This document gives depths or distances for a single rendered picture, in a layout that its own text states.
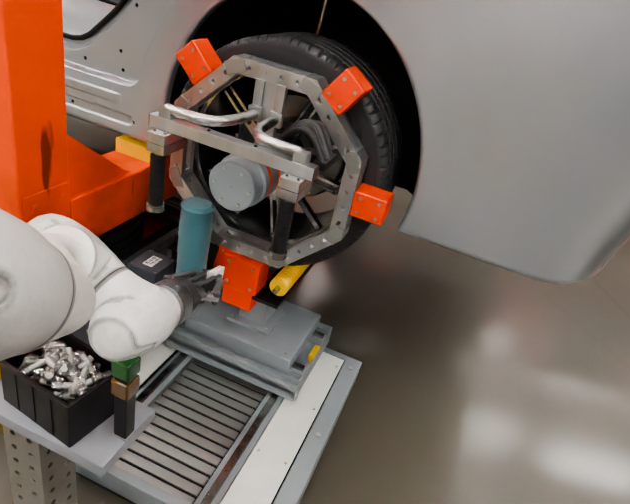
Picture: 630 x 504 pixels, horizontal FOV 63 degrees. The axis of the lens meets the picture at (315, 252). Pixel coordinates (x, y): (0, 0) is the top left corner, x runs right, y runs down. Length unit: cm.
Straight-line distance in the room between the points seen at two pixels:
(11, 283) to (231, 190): 96
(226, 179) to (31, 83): 47
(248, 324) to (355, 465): 58
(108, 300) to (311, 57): 80
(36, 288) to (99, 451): 82
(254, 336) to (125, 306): 98
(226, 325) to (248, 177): 71
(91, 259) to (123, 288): 7
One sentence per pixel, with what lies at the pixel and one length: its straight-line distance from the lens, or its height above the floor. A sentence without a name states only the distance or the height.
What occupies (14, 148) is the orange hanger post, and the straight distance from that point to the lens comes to 135.
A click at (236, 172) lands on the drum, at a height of 89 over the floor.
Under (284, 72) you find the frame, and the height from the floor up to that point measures 112.
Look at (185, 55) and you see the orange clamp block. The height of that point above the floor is 109.
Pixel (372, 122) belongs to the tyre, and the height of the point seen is 104.
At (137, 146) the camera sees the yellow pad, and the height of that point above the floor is 72.
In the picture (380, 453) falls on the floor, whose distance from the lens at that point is 186.
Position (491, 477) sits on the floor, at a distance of 198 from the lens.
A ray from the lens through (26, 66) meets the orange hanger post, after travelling 132.
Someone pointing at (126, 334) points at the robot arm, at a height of 83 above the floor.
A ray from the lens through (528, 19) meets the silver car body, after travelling 135.
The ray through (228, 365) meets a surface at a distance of 181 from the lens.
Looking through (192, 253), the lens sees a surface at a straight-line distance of 145.
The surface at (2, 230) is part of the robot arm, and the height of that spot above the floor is 119.
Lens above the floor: 137
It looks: 29 degrees down
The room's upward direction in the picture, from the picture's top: 13 degrees clockwise
